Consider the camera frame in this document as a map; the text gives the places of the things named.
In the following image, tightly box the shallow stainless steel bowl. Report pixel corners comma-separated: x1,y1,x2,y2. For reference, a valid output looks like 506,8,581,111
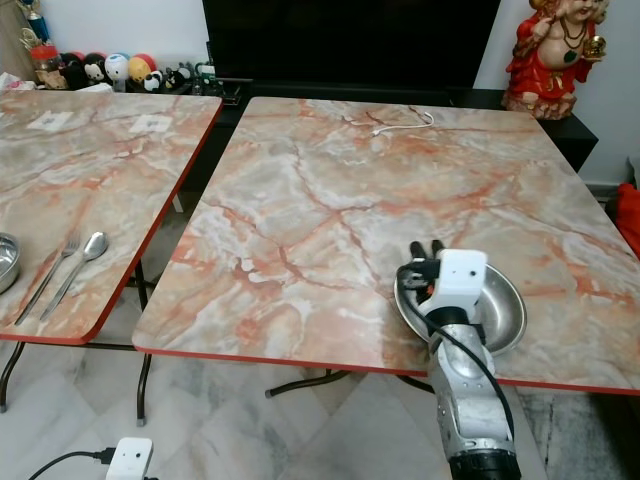
393,260,529,354

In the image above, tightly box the deep stainless steel bowl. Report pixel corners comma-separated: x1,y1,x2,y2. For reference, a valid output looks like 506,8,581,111
0,233,22,295

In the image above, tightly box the red cloth item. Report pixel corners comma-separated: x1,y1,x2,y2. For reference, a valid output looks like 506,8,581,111
616,182,640,259

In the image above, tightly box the stainless steel fork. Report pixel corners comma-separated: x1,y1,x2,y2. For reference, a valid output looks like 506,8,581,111
15,237,82,327

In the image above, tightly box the black television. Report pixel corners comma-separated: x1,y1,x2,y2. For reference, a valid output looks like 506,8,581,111
202,0,502,93

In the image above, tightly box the red robed child statue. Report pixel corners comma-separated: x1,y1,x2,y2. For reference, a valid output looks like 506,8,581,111
502,0,610,122

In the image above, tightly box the white paper label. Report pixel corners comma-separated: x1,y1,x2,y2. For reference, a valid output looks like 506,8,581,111
27,110,75,132
131,113,175,136

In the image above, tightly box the stainless steel spoon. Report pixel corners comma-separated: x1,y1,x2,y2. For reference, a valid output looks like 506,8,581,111
41,231,110,322

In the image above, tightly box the marble folding table with labels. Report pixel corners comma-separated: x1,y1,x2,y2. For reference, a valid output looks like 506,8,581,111
0,91,224,429

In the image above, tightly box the red lidded jar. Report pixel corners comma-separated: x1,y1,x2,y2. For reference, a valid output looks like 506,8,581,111
29,43,62,90

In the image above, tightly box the small green and white toy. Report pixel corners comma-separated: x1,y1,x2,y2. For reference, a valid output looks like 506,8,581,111
191,61,219,86

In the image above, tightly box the black round plush toy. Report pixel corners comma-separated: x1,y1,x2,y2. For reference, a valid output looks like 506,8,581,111
82,54,107,89

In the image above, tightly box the orange and yellow ball toy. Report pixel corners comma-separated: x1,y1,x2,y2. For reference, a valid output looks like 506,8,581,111
127,52,159,84

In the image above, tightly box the white and blue ball toy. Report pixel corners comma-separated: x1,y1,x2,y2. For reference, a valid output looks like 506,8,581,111
104,52,131,84

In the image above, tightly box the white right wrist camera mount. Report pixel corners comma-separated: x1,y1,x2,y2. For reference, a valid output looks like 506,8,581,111
428,247,490,313

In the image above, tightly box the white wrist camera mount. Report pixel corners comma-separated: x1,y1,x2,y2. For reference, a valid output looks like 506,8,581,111
428,247,490,313
105,436,155,480

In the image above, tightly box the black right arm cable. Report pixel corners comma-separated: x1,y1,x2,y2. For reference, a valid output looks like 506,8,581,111
396,262,517,438

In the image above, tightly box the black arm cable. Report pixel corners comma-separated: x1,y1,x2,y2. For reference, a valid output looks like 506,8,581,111
27,447,117,480
396,262,517,438

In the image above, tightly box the white cable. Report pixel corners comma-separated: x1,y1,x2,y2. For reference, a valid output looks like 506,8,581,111
371,107,437,137

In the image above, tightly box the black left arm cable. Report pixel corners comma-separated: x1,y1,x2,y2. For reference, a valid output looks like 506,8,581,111
27,447,117,480

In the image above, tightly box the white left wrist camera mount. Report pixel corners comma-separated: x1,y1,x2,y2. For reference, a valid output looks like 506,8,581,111
105,436,155,480

